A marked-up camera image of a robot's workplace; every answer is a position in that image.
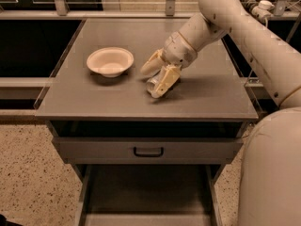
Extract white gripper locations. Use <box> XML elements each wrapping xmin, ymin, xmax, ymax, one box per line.
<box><xmin>140</xmin><ymin>32</ymin><xmax>198</xmax><ymax>98</ymax></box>

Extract silver redbull can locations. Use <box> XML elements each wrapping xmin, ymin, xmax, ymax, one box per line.
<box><xmin>146</xmin><ymin>76</ymin><xmax>159</xmax><ymax>93</ymax></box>

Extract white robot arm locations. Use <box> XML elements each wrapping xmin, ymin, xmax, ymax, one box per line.
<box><xmin>141</xmin><ymin>0</ymin><xmax>301</xmax><ymax>226</ymax></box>

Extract grey drawer cabinet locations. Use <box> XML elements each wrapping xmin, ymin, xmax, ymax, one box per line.
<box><xmin>34</xmin><ymin>17</ymin><xmax>260</xmax><ymax>226</ymax></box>

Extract top grey drawer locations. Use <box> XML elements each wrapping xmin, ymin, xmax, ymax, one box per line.
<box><xmin>53</xmin><ymin>137</ymin><xmax>243</xmax><ymax>165</ymax></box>

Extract open middle grey drawer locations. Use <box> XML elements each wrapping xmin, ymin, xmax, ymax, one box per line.
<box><xmin>74</xmin><ymin>165</ymin><xmax>222</xmax><ymax>226</ymax></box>

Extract white paper bowl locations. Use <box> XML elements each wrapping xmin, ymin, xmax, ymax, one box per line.
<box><xmin>87</xmin><ymin>47</ymin><xmax>134</xmax><ymax>78</ymax></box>

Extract metal support strut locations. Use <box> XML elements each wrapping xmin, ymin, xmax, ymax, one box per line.
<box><xmin>286</xmin><ymin>12</ymin><xmax>301</xmax><ymax>43</ymax></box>

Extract black drawer handle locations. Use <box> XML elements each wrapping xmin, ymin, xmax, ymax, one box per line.
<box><xmin>133</xmin><ymin>147</ymin><xmax>164</xmax><ymax>157</ymax></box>

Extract white plug with ribbed hose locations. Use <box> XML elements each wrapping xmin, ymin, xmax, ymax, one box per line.
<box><xmin>240</xmin><ymin>0</ymin><xmax>274</xmax><ymax>24</ymax></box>

